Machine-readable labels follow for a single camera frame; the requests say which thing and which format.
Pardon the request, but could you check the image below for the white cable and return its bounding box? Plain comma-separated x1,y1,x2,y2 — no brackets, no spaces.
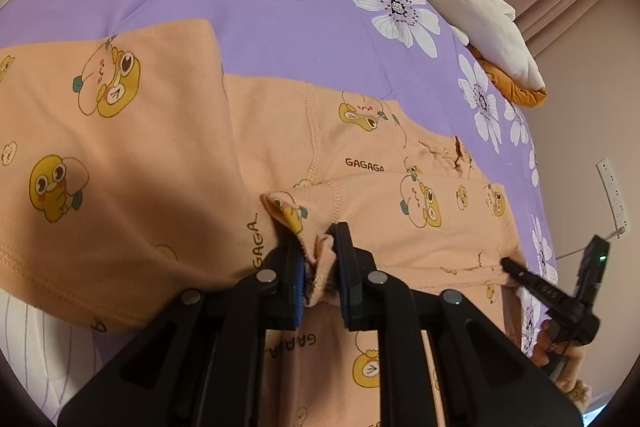
555,229,622,261

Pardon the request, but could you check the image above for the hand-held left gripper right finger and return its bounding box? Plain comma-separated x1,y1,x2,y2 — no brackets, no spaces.
334,222,584,427

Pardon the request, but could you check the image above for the purple floral bed sheet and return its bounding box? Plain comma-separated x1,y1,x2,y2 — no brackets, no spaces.
0,0,561,427

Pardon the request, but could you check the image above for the orange cartoon print garment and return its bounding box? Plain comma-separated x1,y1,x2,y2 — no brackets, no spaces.
0,18,523,427

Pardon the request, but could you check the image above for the person's right forearm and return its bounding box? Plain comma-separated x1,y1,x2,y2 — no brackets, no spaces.
552,346,595,410

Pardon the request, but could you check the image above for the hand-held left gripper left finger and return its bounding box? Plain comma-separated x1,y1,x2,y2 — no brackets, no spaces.
57,239,305,427

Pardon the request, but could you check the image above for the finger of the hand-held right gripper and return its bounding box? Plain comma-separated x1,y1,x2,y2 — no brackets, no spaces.
500,257,568,308

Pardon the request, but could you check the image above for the person's right hand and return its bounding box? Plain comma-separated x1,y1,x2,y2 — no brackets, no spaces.
531,316,567,367

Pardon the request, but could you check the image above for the white power strip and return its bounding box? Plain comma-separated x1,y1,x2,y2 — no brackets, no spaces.
596,158,629,238

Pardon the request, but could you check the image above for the white and orange plush blanket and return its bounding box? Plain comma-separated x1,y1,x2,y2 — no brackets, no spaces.
336,0,549,108

